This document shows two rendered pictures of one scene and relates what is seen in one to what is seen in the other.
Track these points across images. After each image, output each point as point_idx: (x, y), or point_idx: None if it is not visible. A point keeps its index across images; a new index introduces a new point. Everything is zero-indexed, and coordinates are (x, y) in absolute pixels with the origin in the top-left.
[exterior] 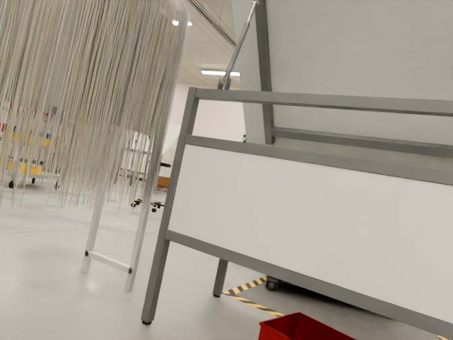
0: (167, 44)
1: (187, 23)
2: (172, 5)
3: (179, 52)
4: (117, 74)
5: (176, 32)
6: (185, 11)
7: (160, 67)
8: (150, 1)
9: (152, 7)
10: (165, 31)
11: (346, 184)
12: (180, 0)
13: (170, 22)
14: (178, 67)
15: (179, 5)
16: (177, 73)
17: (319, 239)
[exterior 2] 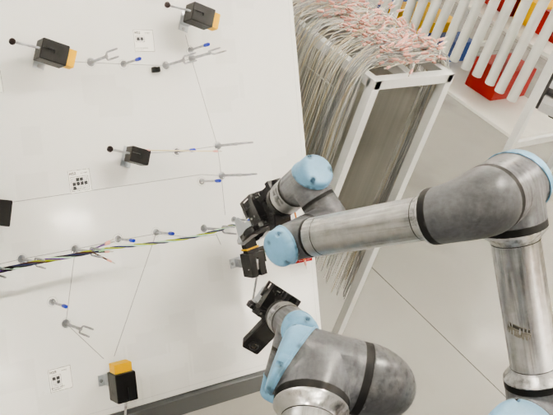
0: (303, 122)
1: (368, 94)
2: (318, 67)
3: (322, 138)
4: None
5: (319, 105)
6: (348, 74)
7: (310, 152)
8: (298, 61)
9: (304, 67)
10: (322, 102)
11: None
12: (358, 55)
13: (328, 90)
14: (343, 163)
15: (338, 65)
16: (340, 171)
17: None
